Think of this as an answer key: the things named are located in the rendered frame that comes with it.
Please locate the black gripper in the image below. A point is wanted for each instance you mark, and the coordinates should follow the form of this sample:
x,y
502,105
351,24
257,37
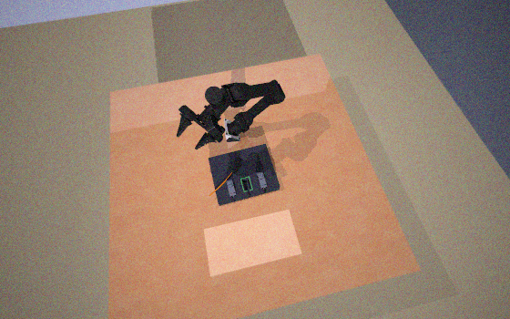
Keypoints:
x,y
188,115

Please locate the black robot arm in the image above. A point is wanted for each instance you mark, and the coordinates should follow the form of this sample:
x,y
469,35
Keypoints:
x,y
237,95

